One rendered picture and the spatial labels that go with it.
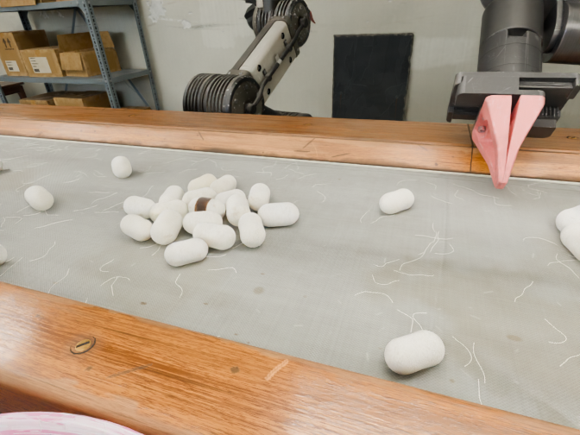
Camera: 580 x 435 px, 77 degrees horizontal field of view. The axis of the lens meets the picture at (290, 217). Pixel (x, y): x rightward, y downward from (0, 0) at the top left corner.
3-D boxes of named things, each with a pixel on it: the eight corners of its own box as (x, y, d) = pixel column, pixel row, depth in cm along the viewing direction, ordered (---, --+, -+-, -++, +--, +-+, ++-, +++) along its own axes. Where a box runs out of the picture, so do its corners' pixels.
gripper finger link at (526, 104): (545, 172, 29) (547, 76, 32) (450, 164, 32) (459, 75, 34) (518, 203, 36) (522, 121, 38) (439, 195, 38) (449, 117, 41)
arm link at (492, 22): (475, 27, 43) (493, -19, 37) (540, 29, 41) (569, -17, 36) (470, 75, 41) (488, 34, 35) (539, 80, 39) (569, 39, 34)
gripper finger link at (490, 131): (581, 174, 29) (580, 77, 31) (480, 167, 31) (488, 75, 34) (546, 206, 35) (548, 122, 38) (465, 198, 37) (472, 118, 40)
